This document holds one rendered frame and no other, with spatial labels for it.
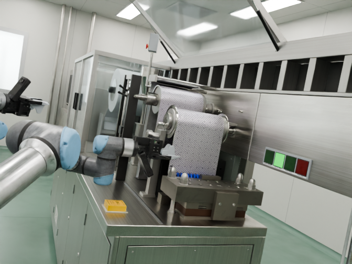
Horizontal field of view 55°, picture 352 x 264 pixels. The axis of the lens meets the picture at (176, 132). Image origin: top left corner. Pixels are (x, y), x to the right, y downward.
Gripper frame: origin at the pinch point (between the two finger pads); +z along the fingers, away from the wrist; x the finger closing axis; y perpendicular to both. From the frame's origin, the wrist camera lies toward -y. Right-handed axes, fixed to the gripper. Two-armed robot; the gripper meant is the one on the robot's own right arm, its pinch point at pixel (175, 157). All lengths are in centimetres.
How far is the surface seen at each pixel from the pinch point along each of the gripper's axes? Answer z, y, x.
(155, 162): -6.1, -4.2, 7.8
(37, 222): -39, -110, 203
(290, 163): 29.3, 8.6, -36.2
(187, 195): -1.6, -10.3, -19.9
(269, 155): 29.3, 8.8, -24.1
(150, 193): -6.0, -18.6, 7.8
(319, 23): 263, 158, 211
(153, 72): 7, 40, 71
